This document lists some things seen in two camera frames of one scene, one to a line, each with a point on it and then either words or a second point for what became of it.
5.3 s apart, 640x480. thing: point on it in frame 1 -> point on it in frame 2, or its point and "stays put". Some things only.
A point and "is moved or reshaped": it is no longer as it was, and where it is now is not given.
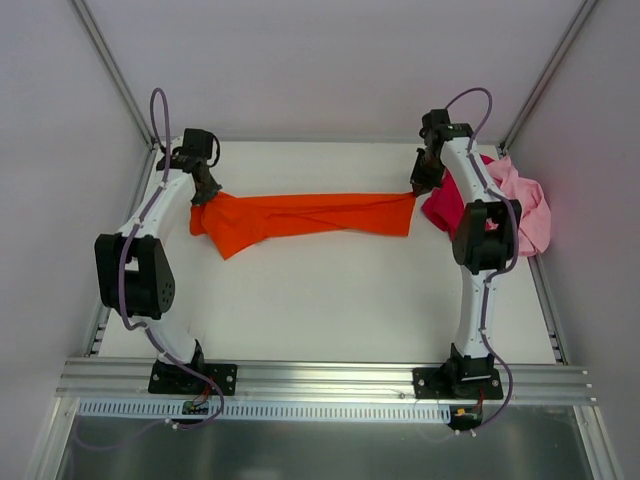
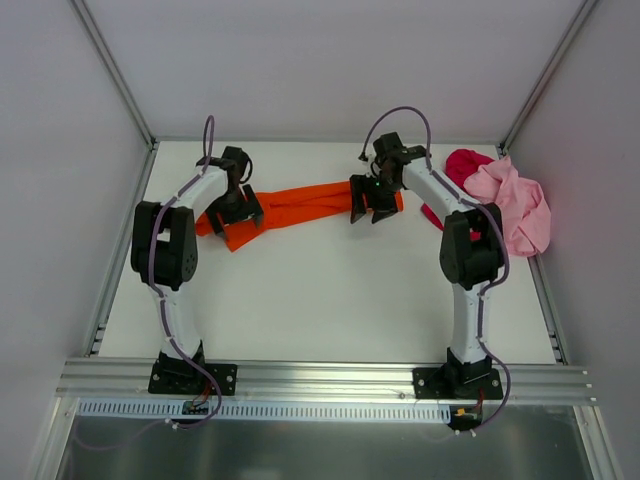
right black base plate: (456, 383) stays put
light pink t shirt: (535, 224) stays put
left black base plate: (167, 378) stays put
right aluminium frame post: (541, 86) stays put
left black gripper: (205, 185) -> (236, 212)
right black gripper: (424, 173) -> (373, 198)
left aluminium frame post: (115, 72) stays put
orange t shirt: (233, 223) is moved or reshaped
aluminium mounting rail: (103, 378) stays put
